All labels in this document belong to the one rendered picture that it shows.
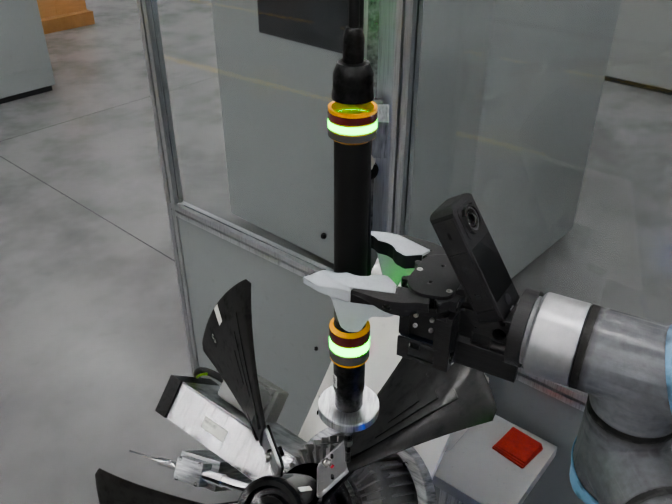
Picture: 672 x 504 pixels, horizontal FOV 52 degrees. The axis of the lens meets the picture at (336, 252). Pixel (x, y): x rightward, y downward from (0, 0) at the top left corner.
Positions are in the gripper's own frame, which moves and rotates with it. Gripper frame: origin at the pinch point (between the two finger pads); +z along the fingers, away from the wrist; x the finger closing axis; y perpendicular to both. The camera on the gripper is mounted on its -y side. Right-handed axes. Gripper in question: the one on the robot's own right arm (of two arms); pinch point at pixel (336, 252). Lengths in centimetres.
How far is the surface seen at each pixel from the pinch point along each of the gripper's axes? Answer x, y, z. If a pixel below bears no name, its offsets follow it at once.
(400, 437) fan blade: 8.1, 31.5, -5.0
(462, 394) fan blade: 13.3, 25.5, -11.0
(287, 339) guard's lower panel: 83, 97, 64
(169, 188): 91, 61, 111
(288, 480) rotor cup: 0.8, 39.8, 8.0
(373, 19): 61, -7, 27
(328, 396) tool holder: -0.3, 19.9, 0.9
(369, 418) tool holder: -1.1, 19.9, -4.8
